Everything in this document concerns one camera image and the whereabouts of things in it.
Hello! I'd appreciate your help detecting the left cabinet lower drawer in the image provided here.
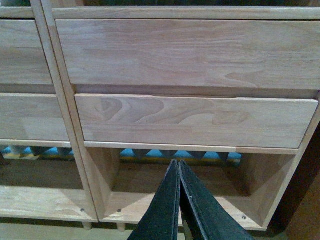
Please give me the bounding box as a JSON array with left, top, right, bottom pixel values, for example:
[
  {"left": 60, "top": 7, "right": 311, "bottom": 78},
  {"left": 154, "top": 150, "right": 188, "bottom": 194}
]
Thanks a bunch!
[{"left": 0, "top": 93, "right": 69, "bottom": 141}]

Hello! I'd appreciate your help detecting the right cabinet upper drawer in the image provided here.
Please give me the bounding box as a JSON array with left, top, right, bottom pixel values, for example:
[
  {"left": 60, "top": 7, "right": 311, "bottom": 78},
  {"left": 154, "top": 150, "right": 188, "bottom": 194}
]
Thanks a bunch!
[{"left": 56, "top": 19, "right": 320, "bottom": 90}]

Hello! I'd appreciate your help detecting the right wooden shelf cabinet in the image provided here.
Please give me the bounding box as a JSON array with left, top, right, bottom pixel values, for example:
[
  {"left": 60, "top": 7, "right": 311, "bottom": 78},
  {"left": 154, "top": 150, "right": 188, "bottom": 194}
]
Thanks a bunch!
[{"left": 41, "top": 0, "right": 320, "bottom": 231}]

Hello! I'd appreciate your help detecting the wooden shelf cabinet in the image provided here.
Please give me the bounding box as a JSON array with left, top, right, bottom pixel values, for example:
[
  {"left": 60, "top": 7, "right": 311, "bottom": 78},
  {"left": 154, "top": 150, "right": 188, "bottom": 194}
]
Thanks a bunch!
[
  {"left": 41, "top": 0, "right": 320, "bottom": 231},
  {"left": 0, "top": 0, "right": 98, "bottom": 230}
]

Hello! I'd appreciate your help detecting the left cabinet upper drawer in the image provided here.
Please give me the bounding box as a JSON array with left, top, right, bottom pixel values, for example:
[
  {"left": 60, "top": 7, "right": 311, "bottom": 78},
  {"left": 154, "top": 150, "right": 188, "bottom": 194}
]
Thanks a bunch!
[{"left": 0, "top": 19, "right": 53, "bottom": 85}]

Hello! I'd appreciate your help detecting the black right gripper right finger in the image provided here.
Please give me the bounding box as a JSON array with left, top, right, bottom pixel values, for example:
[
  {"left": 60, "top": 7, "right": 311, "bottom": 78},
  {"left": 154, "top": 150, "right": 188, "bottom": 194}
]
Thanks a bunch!
[{"left": 179, "top": 160, "right": 253, "bottom": 240}]

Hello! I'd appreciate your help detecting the cabinet drawer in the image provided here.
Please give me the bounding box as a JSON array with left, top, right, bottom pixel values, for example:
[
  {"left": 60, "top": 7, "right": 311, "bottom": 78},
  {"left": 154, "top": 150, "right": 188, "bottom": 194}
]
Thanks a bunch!
[
  {"left": 56, "top": 19, "right": 320, "bottom": 90},
  {"left": 75, "top": 94, "right": 319, "bottom": 149},
  {"left": 0, "top": 19, "right": 53, "bottom": 85},
  {"left": 0, "top": 93, "right": 69, "bottom": 141}
]

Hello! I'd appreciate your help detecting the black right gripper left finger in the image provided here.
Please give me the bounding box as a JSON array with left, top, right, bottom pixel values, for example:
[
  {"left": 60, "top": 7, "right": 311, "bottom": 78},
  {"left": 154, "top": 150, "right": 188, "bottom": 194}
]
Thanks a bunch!
[{"left": 128, "top": 159, "right": 181, "bottom": 240}]

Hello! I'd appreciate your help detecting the left wooden shelf cabinet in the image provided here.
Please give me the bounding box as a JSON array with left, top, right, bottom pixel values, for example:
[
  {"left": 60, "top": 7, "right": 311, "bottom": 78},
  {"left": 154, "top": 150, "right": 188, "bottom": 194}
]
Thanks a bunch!
[{"left": 0, "top": 0, "right": 98, "bottom": 230}]

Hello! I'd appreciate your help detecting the right cabinet lower drawer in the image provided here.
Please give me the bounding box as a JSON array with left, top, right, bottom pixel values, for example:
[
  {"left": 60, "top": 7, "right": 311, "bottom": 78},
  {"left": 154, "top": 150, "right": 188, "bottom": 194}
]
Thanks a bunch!
[{"left": 75, "top": 94, "right": 319, "bottom": 149}]

